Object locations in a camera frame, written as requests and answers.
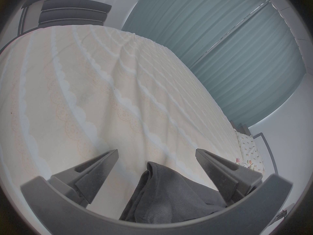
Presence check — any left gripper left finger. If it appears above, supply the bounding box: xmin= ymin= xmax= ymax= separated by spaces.
xmin=50 ymin=149 xmax=119 ymax=207

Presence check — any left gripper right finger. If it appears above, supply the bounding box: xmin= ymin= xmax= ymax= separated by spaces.
xmin=196 ymin=148 xmax=264 ymax=202

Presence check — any black T-shirt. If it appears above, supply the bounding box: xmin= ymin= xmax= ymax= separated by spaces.
xmin=119 ymin=161 xmax=228 ymax=223

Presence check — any bed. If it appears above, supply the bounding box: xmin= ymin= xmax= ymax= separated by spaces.
xmin=0 ymin=25 xmax=278 ymax=220

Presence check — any white printed pillow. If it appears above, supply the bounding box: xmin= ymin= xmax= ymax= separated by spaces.
xmin=235 ymin=132 xmax=266 ymax=174

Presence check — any grey bedside table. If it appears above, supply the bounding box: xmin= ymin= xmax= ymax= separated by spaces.
xmin=229 ymin=120 xmax=252 ymax=134

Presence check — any blue-green curtain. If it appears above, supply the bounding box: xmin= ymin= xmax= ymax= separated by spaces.
xmin=121 ymin=0 xmax=269 ymax=64
xmin=188 ymin=1 xmax=308 ymax=129

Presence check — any black chest of drawers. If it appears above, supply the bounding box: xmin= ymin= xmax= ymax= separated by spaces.
xmin=21 ymin=0 xmax=112 ymax=35

